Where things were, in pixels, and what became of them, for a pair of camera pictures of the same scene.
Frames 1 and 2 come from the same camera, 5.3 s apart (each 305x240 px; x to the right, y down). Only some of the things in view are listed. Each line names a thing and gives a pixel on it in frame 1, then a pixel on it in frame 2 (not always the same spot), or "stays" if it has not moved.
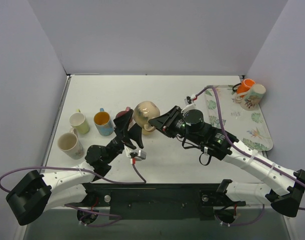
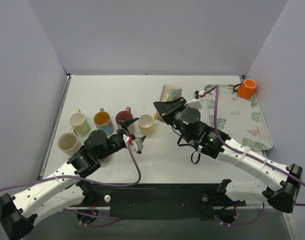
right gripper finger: (162, 121) to (165, 106)
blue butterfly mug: (103, 123) stays
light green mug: (78, 120) stays
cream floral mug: (69, 143) stays
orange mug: (244, 87) stays
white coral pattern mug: (250, 100) to (169, 92)
